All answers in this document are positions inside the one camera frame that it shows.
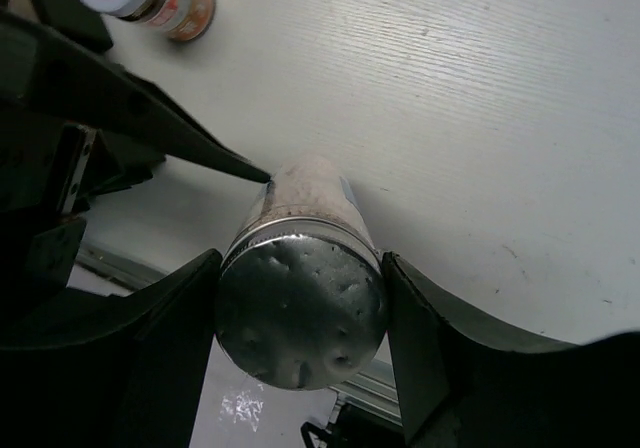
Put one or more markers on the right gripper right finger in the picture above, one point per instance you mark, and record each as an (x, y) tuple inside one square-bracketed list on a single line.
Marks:
[(467, 379)]

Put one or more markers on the black organizer tray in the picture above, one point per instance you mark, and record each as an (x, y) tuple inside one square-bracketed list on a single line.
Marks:
[(72, 124)]

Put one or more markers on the blue-label silver-lid shaker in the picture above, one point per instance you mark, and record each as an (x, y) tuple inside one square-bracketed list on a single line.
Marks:
[(301, 303)]

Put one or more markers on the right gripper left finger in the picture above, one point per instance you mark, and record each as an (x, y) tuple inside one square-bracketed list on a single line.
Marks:
[(85, 370)]

